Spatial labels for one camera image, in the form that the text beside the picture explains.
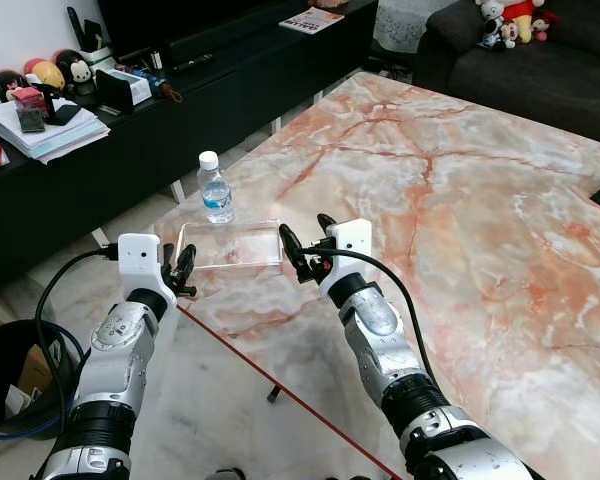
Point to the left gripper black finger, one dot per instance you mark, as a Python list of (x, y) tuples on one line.
[(187, 262), (167, 256)]

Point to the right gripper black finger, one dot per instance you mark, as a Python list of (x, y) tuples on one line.
[(291, 246), (328, 222)]

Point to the clear plastic food container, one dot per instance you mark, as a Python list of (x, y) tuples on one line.
[(230, 245)]

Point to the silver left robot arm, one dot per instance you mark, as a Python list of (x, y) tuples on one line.
[(115, 350)]

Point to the black round rubbish bin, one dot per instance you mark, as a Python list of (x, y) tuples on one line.
[(0, 370)]

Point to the clear plastic water bottle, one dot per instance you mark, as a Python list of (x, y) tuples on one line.
[(216, 195)]

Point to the black table leg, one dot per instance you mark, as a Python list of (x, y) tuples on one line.
[(274, 393)]

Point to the black low TV console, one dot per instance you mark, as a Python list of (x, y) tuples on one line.
[(210, 110)]

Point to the brown cardboard piece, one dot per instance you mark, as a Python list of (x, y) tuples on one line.
[(35, 372)]

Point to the white paper stack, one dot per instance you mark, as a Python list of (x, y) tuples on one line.
[(50, 135)]

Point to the blue folded umbrella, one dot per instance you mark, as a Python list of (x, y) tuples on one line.
[(165, 85)]

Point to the black phone stand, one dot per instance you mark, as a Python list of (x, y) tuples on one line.
[(62, 108)]

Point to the grey black robot foot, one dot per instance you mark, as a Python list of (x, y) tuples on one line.
[(225, 474)]

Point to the red white magazine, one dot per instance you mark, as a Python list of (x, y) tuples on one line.
[(312, 20)]

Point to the white remote holder cup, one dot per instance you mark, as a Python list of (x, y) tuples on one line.
[(100, 60)]

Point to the black Mickey plush toy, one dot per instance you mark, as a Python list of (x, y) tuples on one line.
[(75, 70)]

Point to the red topped clear box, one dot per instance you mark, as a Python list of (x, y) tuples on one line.
[(28, 100)]

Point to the white lace cloth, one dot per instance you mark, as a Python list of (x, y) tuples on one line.
[(398, 22)]

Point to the yellow round plush toy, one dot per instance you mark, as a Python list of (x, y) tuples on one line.
[(45, 73)]

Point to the black Minnie plush toy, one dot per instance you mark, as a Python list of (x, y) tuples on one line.
[(7, 84)]

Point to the black television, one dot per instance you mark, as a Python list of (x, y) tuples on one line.
[(200, 20)]

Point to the black remote control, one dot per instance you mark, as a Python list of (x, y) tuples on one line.
[(76, 28)]

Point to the white black plush toy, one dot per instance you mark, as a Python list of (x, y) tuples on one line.
[(496, 25)]

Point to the dark grey sofa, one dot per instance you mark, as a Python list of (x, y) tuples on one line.
[(540, 65)]

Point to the yellow red bear plush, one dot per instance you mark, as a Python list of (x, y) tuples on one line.
[(522, 10)]

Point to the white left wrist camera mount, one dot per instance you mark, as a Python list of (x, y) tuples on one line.
[(137, 260)]

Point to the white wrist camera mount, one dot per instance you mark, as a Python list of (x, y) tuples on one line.
[(137, 260), (354, 240)]

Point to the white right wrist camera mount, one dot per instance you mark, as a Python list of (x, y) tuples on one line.
[(354, 240)]

